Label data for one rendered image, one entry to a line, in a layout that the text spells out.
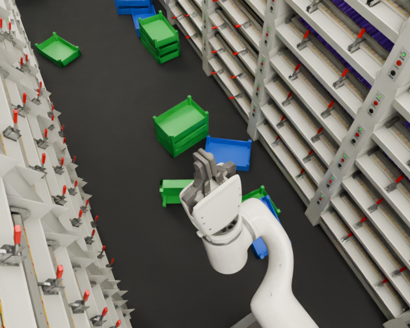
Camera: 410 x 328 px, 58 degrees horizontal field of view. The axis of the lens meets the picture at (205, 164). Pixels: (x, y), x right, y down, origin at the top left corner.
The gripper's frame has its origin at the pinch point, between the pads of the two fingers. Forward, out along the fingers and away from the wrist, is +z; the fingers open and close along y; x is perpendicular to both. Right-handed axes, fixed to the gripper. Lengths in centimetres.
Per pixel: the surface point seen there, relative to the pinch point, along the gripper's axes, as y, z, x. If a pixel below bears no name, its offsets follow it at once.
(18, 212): -29.2, -15.6, -31.0
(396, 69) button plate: 85, -38, -15
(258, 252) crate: 43, -152, -44
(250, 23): 109, -64, -111
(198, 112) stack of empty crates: 75, -119, -131
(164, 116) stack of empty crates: 55, -114, -141
